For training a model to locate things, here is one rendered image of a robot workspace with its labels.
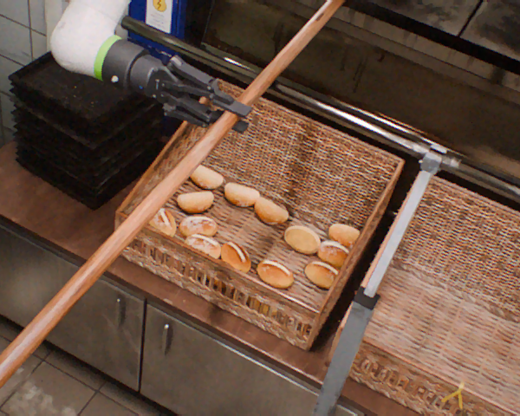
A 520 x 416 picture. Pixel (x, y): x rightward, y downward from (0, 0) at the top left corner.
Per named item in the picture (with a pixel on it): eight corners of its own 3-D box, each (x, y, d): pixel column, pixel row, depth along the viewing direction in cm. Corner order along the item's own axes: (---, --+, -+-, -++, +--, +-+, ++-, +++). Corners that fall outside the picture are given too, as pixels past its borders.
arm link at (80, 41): (56, 66, 165) (30, 51, 155) (82, 11, 165) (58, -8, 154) (113, 93, 162) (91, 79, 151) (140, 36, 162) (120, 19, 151)
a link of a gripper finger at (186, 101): (160, 90, 153) (159, 95, 154) (209, 121, 152) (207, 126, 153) (171, 81, 156) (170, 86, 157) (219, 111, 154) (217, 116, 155)
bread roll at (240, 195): (260, 190, 215) (254, 210, 214) (262, 193, 221) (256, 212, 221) (224, 179, 216) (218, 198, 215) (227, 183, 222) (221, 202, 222)
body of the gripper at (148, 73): (152, 45, 155) (192, 63, 153) (149, 81, 161) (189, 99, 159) (129, 63, 150) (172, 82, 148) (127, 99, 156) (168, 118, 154)
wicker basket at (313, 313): (205, 151, 235) (216, 74, 216) (382, 232, 222) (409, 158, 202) (109, 254, 202) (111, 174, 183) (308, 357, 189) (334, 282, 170)
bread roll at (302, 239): (314, 259, 207) (317, 257, 212) (323, 236, 206) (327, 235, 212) (278, 243, 209) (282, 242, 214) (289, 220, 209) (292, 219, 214)
